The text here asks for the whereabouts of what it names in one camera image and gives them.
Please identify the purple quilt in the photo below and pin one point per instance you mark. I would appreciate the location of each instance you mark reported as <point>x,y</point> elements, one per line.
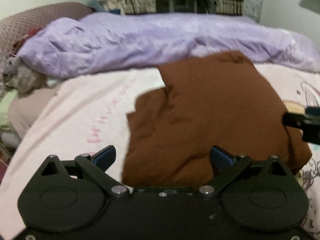
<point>102,42</point>

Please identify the grey clothes by headboard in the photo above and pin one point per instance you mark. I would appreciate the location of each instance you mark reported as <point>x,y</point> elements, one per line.
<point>18,75</point>

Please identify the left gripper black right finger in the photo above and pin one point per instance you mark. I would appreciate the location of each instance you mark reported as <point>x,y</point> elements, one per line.
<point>226,168</point>

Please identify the mauve bed sheet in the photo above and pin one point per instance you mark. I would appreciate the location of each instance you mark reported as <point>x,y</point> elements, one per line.
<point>25,109</point>

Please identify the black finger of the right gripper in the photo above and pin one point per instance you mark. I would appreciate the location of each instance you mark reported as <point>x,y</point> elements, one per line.
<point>294,120</point>
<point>312,111</point>

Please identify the mauve quilted headboard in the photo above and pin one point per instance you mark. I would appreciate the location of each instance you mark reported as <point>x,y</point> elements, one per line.
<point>14,28</point>

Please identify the blue and beige clothes pile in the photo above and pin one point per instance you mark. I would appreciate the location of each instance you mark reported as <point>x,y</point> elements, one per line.
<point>111,6</point>

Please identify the light green pillow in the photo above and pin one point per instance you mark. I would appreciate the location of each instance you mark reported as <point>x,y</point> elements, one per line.
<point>4,108</point>

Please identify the pink printed bed blanket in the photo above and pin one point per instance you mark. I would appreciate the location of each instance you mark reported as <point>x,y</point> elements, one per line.
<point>89,112</point>

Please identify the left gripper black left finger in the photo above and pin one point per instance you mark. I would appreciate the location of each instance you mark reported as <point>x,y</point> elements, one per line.
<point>94,169</point>

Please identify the brown padded jacket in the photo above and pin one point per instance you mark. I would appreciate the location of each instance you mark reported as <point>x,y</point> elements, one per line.
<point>219,100</point>

